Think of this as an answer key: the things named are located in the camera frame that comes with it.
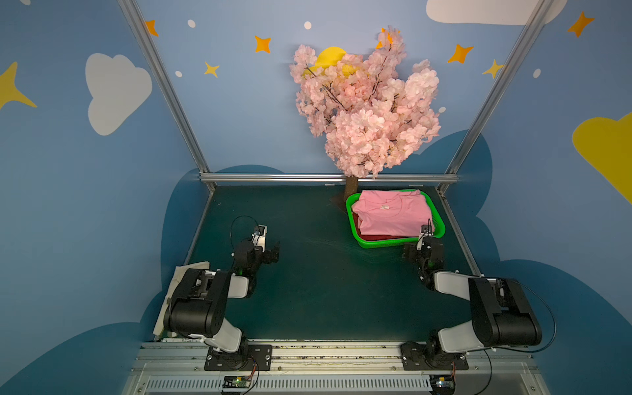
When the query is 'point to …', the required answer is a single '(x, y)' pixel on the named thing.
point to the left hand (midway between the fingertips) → (266, 236)
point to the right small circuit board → (443, 383)
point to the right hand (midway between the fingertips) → (424, 242)
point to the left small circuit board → (235, 382)
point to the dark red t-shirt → (374, 237)
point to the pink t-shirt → (398, 213)
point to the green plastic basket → (439, 226)
